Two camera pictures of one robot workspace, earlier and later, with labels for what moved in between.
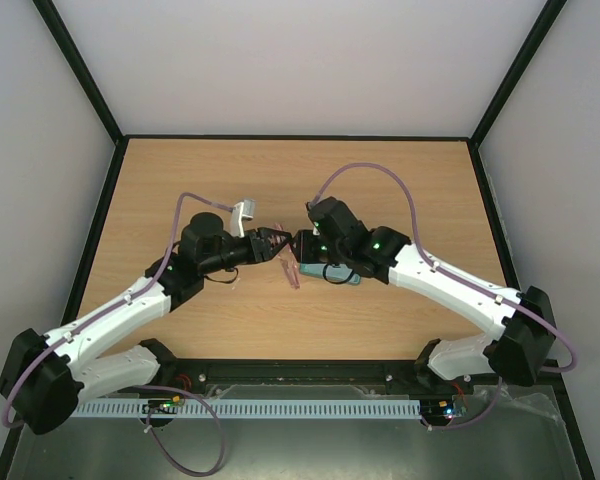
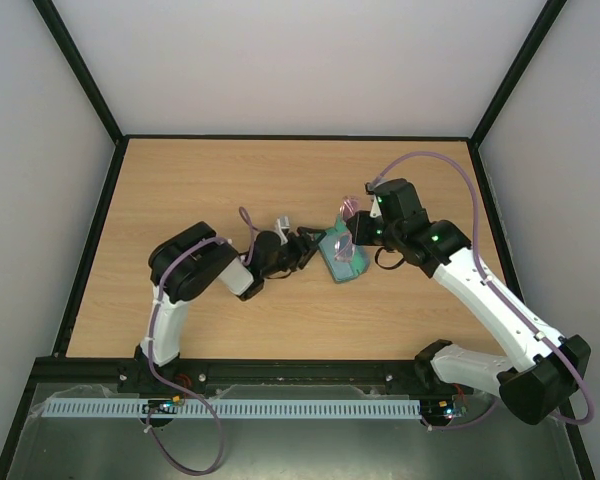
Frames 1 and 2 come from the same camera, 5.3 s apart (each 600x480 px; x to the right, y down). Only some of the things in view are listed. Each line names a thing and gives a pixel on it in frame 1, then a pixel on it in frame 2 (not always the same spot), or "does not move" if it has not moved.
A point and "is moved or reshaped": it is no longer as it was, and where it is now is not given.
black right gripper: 305,246 to 357,226
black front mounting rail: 200,378 does not move
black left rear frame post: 85,75 does not move
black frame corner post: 548,16 does not move
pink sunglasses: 288,262 is moved or reshaped
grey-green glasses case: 333,272 is moved or reshaped
